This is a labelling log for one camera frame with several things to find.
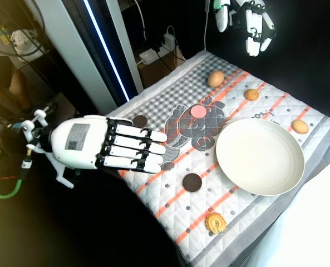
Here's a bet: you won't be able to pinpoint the dark chocolate round cookie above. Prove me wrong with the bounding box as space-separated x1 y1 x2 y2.
132 115 149 128
182 172 203 192

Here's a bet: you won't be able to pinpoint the white plastic part on shelf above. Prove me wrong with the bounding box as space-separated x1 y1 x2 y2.
11 29 46 62

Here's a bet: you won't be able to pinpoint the grey pillar with blue light strip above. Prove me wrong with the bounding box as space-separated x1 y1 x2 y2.
22 0 145 115

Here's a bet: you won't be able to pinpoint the small yellow swirl cookie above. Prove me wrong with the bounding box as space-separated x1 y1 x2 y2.
244 88 260 102

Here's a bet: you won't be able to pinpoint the colourful toy blocks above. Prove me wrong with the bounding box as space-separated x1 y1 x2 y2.
0 22 12 46

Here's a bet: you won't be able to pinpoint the brown egg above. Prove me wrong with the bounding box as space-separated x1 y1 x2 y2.
207 70 225 88

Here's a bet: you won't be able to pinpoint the thick black cable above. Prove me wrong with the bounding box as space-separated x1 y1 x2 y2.
0 0 48 58

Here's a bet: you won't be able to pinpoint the grey quilt with printed bear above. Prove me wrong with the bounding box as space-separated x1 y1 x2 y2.
106 50 330 265

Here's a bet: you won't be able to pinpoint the white power strip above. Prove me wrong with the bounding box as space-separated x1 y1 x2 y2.
139 47 162 66

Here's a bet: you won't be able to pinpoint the cream round plate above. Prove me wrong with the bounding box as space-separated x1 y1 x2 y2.
215 118 306 197

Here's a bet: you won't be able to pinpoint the large flower-shaped swirl cookie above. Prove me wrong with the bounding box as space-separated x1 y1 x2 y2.
204 212 227 234

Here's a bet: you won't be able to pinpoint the pink round disc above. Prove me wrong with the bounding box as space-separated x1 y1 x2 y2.
190 105 206 118

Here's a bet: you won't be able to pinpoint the oval tan biscuit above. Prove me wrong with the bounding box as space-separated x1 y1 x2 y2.
290 120 309 135

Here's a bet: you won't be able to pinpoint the brown cardboard box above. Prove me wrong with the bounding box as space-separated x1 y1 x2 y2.
136 50 186 89

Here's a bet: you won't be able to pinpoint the white plug charger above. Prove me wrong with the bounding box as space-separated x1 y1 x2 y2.
164 25 177 48

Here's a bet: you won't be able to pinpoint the green cable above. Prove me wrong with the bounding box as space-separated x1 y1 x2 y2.
0 177 23 200

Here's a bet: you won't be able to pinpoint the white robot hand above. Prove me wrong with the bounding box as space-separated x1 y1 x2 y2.
213 0 277 57
43 114 168 190

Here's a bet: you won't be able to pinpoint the thin white cable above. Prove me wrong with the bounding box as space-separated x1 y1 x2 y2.
132 0 148 42

